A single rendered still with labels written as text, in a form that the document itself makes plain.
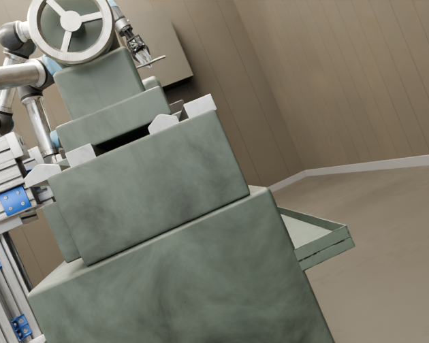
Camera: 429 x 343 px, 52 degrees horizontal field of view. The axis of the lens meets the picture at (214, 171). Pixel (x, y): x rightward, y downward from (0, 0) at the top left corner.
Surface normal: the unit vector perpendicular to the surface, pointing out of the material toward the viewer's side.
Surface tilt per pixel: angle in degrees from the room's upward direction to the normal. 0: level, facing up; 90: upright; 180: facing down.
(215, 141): 90
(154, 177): 90
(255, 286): 90
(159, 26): 90
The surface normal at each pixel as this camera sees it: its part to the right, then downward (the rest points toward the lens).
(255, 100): 0.22, -0.05
